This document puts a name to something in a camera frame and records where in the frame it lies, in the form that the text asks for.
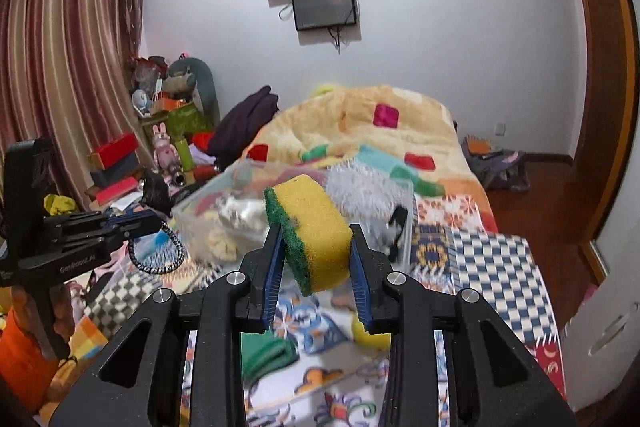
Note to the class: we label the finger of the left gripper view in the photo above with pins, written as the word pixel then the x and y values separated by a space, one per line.
pixel 98 232

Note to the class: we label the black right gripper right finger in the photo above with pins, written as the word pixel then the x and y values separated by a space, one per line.
pixel 493 380

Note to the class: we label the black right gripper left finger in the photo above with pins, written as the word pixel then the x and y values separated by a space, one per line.
pixel 136 379

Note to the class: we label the white drawstring cloth pouch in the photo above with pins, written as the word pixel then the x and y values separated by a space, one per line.
pixel 240 225

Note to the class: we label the yellow green scrub sponge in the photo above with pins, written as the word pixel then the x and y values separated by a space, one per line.
pixel 316 237

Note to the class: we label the red box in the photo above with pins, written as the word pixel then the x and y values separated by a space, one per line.
pixel 107 155

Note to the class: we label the white wardrobe with hearts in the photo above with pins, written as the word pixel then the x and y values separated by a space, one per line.
pixel 602 339

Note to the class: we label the pink bunny plush toy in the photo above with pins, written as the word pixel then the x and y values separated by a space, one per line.
pixel 165 154

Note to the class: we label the green bottle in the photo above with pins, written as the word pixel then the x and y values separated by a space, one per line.
pixel 183 149

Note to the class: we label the green knitted cloth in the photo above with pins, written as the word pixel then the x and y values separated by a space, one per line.
pixel 262 354

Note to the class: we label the clear plastic storage bin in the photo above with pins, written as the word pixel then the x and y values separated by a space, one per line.
pixel 361 194

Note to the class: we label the red thermos bottle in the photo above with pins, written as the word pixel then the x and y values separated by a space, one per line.
pixel 204 173

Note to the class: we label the green box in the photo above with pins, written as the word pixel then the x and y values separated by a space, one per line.
pixel 179 122

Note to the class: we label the patterned patchwork bed cover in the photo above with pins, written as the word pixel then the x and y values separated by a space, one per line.
pixel 344 389

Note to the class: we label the green dinosaur plush toy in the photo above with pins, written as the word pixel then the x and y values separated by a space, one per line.
pixel 191 78

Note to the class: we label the dark purple jacket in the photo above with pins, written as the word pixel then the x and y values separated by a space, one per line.
pixel 240 126

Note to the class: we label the bag on floor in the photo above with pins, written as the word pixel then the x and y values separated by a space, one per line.
pixel 495 167

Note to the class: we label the striped red curtain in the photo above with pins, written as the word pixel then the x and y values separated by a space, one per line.
pixel 67 67

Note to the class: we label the colourful patchwork fleece blanket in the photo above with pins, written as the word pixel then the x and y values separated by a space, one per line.
pixel 401 133

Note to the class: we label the brown wooden door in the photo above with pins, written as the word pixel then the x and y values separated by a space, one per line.
pixel 608 120

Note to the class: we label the small dark wall monitor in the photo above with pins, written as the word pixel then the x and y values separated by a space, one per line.
pixel 324 14

